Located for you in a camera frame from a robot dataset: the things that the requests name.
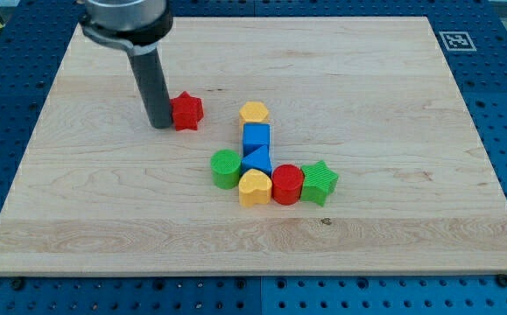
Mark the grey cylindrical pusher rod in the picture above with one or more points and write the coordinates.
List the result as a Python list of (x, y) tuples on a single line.
[(150, 79)]

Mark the red star block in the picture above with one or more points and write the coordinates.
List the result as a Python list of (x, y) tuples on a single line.
[(187, 111)]

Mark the green star block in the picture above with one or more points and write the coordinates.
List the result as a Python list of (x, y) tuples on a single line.
[(319, 182)]

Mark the yellow hexagon block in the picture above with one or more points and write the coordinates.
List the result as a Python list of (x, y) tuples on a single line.
[(253, 112)]

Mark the green cylinder block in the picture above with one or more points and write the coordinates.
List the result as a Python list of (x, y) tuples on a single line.
[(225, 167)]

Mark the blue cube block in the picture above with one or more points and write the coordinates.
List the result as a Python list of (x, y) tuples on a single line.
[(255, 135)]

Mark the blue triangle block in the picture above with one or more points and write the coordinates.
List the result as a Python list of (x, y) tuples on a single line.
[(259, 159)]

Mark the yellow heart block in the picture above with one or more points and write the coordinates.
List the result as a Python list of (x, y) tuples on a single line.
[(255, 188)]

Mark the wooden board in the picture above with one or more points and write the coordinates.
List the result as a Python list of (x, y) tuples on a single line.
[(101, 193)]

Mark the red cylinder block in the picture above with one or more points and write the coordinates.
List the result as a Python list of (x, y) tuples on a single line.
[(287, 183)]

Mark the white fiducial marker tag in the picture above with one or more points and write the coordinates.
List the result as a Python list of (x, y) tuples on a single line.
[(457, 41)]

